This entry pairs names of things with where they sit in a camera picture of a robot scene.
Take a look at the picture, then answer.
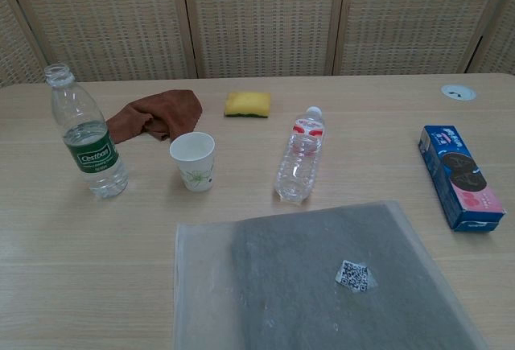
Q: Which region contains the capped clear bottle, red label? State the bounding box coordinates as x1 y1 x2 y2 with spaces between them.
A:
274 105 325 206

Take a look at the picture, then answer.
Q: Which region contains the white paper cup, flower print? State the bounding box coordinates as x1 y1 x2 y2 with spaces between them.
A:
169 131 216 193

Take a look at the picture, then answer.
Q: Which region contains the clear bottle with green label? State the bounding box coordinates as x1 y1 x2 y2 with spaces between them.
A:
43 63 130 201

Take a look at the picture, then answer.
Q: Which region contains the QR code sticker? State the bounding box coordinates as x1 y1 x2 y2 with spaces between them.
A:
336 259 377 294

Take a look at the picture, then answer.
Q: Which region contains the brown cloth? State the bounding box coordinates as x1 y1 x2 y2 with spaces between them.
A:
106 89 204 145

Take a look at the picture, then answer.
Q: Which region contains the yellow sponge with green pad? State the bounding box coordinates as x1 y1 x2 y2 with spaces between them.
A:
224 91 272 119

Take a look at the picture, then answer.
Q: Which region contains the blue cookie box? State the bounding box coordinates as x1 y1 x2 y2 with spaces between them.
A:
417 125 507 233

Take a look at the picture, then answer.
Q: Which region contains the grey felt in plastic bag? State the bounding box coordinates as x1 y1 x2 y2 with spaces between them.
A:
173 200 490 350

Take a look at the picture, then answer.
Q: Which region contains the woven folding screen, wooden frame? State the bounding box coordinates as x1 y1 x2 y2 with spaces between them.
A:
0 0 515 89

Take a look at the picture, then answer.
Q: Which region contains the round white cable grommet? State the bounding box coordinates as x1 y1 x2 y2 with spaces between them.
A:
440 84 477 101

